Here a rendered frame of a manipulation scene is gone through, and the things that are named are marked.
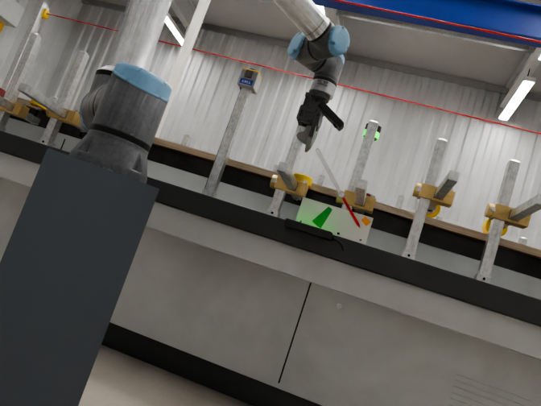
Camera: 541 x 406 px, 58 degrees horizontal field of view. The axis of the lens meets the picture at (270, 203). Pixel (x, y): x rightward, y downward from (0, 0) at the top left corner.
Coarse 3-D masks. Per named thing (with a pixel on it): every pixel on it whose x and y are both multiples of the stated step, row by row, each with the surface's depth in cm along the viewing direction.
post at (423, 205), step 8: (440, 144) 175; (440, 152) 174; (432, 160) 174; (440, 160) 173; (432, 168) 173; (432, 176) 173; (432, 184) 172; (424, 200) 172; (416, 208) 175; (424, 208) 171; (416, 216) 171; (424, 216) 171; (416, 224) 170; (416, 232) 170; (408, 240) 170; (416, 240) 169; (408, 248) 169
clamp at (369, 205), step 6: (348, 192) 176; (348, 198) 175; (354, 198) 175; (366, 198) 174; (372, 198) 174; (342, 204) 178; (354, 204) 175; (366, 204) 174; (372, 204) 174; (360, 210) 179; (366, 210) 174; (372, 210) 173
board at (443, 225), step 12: (156, 144) 215; (168, 144) 213; (180, 144) 212; (204, 156) 209; (240, 168) 205; (252, 168) 204; (324, 192) 197; (336, 192) 196; (384, 204) 192; (396, 216) 194; (408, 216) 190; (444, 228) 187; (456, 228) 186; (480, 240) 186; (504, 240) 182; (528, 252) 180; (540, 252) 180
